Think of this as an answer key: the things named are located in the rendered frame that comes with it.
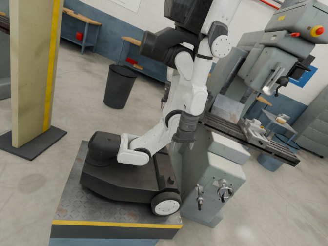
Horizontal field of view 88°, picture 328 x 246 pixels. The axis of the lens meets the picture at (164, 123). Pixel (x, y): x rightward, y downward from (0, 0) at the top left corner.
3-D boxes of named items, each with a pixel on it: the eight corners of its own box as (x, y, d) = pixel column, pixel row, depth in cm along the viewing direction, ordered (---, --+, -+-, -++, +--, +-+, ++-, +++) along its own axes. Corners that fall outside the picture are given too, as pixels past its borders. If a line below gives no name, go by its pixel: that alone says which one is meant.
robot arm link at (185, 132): (174, 145, 83) (179, 124, 77) (169, 133, 91) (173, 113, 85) (198, 144, 86) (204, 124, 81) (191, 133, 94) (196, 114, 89)
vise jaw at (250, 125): (263, 134, 149) (266, 131, 147) (248, 128, 148) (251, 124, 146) (260, 132, 154) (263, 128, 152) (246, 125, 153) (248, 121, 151)
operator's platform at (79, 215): (46, 256, 107) (52, 219, 89) (74, 172, 163) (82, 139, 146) (161, 253, 133) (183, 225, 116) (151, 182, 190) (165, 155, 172)
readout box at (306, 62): (299, 80, 153) (317, 57, 144) (290, 76, 152) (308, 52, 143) (287, 76, 171) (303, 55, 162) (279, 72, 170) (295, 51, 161)
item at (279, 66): (266, 92, 129) (286, 64, 119) (262, 89, 128) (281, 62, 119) (264, 90, 132) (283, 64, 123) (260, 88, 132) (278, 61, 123)
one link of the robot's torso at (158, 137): (124, 163, 109) (176, 110, 95) (125, 143, 126) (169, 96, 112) (143, 172, 117) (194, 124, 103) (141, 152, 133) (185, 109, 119)
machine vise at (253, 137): (264, 149, 141) (273, 138, 136) (248, 142, 140) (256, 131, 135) (249, 129, 173) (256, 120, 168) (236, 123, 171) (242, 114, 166)
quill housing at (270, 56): (271, 98, 134) (301, 58, 120) (248, 87, 133) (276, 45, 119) (262, 92, 151) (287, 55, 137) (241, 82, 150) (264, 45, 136)
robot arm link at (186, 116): (183, 124, 78) (188, 101, 72) (176, 113, 87) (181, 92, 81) (205, 124, 81) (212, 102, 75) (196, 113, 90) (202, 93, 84)
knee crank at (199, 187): (202, 212, 120) (207, 207, 117) (194, 209, 119) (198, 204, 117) (200, 188, 139) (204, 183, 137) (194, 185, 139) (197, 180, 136)
